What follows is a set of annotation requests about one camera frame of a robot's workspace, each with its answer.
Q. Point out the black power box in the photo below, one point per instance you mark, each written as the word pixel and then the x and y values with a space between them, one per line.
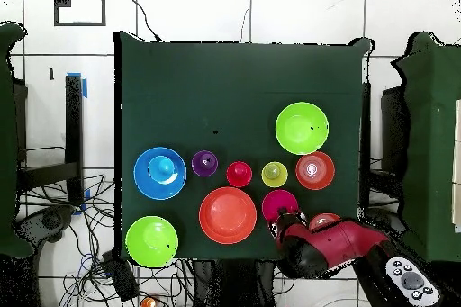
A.
pixel 120 278

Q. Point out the orange round object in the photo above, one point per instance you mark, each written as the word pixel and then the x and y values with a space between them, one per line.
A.
pixel 147 304

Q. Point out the dark green table cloth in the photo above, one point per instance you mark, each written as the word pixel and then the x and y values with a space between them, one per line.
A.
pixel 234 87

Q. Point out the large orange bowl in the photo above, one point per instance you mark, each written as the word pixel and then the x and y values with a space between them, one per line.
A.
pixel 227 215

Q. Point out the black stool frame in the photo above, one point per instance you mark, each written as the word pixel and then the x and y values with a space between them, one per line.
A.
pixel 74 123

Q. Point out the black chair base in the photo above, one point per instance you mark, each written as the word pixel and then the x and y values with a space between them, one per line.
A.
pixel 47 222

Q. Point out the blue bowl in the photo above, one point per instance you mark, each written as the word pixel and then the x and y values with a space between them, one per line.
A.
pixel 155 190

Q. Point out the green bowl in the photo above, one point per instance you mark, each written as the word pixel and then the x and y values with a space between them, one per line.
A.
pixel 295 130
pixel 151 245

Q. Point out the yellow cup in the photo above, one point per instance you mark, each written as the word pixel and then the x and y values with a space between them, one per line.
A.
pixel 274 174

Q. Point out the blue cup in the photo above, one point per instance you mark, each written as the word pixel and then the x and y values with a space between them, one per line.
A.
pixel 162 168

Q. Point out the gray chair base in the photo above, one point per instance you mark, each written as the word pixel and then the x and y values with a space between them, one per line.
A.
pixel 374 217

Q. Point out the green covered side table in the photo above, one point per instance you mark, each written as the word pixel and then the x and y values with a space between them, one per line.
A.
pixel 432 159
pixel 7 141

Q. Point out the pink bowl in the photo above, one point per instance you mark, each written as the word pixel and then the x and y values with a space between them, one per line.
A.
pixel 275 200

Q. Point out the small orange bowl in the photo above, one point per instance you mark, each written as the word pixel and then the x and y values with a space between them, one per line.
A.
pixel 315 179
pixel 322 220

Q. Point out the red cup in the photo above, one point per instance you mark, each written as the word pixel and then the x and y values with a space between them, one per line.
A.
pixel 239 174

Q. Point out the purple cup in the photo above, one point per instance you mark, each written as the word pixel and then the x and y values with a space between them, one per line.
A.
pixel 204 169

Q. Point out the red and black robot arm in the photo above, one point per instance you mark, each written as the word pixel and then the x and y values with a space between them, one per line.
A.
pixel 338 242

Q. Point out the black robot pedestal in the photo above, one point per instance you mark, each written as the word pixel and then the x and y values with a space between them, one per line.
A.
pixel 234 285

